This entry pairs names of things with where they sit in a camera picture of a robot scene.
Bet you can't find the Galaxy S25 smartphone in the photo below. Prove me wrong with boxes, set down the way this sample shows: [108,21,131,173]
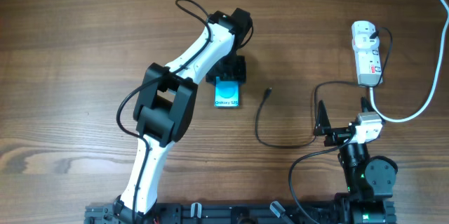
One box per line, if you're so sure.
[214,77,239,108]

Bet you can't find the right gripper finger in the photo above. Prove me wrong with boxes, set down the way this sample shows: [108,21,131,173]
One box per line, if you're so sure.
[313,100,332,136]
[360,97,385,124]

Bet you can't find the black USB charging cable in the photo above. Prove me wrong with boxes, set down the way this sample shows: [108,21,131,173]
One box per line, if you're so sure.
[255,27,394,150]

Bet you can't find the white USB charger plug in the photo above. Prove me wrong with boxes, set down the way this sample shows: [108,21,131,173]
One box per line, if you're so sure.
[352,33,380,52]

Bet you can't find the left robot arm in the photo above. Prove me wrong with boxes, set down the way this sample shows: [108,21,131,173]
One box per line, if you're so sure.
[113,8,253,223]

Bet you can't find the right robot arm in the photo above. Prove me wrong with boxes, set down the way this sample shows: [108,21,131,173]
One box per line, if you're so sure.
[314,100,398,224]

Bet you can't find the white power strip cord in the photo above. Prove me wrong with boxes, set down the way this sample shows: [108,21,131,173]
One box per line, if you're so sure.
[368,0,449,124]

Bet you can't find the white power strip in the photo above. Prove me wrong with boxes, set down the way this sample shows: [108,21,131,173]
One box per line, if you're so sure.
[351,20,382,86]

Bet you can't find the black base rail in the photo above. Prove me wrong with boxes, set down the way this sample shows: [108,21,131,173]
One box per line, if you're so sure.
[83,201,397,224]

